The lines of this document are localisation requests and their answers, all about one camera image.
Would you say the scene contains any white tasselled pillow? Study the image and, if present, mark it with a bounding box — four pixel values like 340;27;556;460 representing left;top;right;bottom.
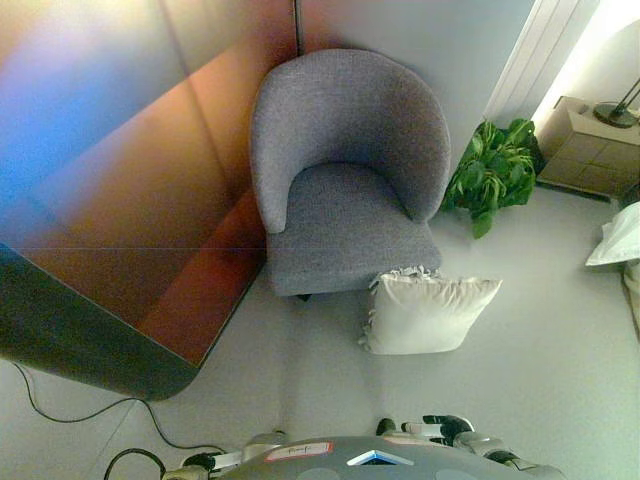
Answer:
356;266;504;357

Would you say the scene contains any beige nightstand with drawers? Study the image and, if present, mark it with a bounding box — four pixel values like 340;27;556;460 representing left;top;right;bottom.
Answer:
535;95;640;199

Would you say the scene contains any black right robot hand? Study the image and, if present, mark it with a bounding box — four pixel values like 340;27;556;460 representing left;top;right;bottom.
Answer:
374;413;477;447

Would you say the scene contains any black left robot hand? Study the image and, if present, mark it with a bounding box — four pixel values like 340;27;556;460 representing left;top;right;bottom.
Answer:
168;451;225;480

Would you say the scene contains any dark round-base table lamp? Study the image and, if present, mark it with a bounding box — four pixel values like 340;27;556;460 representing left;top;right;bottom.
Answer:
592;74;640;129

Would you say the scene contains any green leafy potted plant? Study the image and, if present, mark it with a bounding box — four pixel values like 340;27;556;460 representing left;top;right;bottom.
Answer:
441;117;544;241

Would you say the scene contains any black floor cable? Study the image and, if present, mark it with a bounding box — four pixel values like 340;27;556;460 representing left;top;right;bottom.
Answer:
8;359;222;480

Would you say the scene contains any white curtain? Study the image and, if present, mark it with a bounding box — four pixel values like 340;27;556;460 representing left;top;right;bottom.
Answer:
483;0;609;122

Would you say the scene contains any grey robot torso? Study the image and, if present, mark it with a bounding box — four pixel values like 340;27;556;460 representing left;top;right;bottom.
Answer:
213;435;567;480

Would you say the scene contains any white bed duvet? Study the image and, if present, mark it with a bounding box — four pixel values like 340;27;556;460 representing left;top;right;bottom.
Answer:
618;259;640;324

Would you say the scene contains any grey fabric tub armchair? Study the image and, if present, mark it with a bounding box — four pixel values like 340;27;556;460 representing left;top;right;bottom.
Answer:
249;48;454;301

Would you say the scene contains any white bed pillow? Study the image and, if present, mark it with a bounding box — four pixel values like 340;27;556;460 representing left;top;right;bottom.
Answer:
584;203;640;269

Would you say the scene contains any white label with red border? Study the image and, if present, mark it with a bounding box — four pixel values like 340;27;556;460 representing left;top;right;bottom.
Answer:
264;440;336;462

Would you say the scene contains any brown wooden cabinet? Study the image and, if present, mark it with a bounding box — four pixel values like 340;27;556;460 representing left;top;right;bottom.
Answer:
0;46;302;403

